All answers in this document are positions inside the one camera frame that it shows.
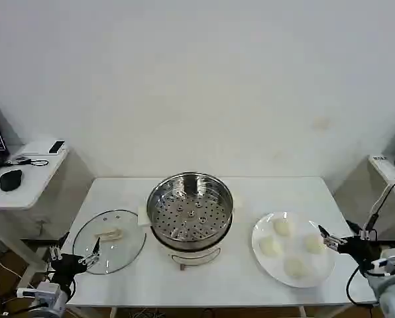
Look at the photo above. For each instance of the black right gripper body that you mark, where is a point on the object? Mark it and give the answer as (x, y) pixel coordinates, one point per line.
(361, 248)

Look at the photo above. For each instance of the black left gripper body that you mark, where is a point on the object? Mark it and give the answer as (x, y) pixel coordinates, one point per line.
(66, 266)

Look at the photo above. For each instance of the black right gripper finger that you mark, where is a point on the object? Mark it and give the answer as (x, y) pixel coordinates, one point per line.
(356, 230)
(334, 242)

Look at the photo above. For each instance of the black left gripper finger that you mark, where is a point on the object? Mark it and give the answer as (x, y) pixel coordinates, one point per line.
(55, 252)
(95, 253)

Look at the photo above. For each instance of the white steamed bun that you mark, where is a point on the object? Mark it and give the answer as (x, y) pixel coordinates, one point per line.
(282, 227)
(313, 244)
(296, 267)
(269, 246)

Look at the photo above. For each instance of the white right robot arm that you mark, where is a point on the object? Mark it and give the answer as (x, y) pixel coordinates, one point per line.
(393, 291)

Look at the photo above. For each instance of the round glass lid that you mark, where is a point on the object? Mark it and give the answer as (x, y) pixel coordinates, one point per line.
(124, 255)

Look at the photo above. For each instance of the round white plate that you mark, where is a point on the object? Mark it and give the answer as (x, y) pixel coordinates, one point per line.
(316, 270)

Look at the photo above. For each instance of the white side desk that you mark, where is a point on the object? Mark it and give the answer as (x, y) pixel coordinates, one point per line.
(383, 168)
(35, 180)

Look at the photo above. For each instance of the black computer mouse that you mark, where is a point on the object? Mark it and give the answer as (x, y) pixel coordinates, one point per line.
(11, 180)

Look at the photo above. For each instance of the white steamer pot base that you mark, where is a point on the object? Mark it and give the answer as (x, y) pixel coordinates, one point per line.
(191, 254)

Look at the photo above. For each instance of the small grey device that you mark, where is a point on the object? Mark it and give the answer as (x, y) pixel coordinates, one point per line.
(21, 159)

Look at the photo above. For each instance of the perforated steel steamer basket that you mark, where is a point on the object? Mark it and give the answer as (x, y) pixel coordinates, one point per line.
(191, 215)

